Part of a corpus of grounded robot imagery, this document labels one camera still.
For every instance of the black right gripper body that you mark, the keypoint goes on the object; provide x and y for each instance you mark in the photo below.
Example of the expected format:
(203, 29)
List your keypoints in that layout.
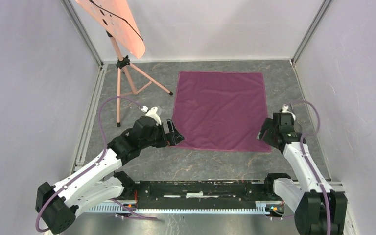
(269, 136)

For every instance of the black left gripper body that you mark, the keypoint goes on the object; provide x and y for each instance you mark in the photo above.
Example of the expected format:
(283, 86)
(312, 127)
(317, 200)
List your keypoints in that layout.
(158, 139)

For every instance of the purple cloth napkin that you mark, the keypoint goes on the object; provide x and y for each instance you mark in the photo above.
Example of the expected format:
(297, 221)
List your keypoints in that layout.
(221, 111)

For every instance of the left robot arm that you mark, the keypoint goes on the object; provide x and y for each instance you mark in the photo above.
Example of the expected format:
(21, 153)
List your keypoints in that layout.
(59, 204)

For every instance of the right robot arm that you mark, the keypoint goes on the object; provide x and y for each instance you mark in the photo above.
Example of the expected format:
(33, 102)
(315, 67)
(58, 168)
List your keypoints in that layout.
(317, 207)

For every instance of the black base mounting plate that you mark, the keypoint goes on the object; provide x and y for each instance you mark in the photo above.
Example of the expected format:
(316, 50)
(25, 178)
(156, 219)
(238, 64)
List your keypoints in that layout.
(201, 195)

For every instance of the pink music stand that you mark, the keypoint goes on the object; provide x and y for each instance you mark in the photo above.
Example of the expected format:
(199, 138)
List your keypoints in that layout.
(116, 18)

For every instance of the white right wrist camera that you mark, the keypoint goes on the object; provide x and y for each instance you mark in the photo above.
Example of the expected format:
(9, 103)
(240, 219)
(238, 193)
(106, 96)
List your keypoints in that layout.
(285, 109)

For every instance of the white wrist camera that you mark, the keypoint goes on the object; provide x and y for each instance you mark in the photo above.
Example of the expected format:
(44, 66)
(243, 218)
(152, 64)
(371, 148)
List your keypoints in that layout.
(285, 109)
(153, 112)

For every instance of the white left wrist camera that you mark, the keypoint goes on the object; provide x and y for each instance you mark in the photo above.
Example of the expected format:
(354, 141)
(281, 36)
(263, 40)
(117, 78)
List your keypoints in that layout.
(153, 112)

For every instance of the slotted cable duct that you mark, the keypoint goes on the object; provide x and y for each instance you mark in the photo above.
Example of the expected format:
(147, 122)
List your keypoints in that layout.
(111, 207)

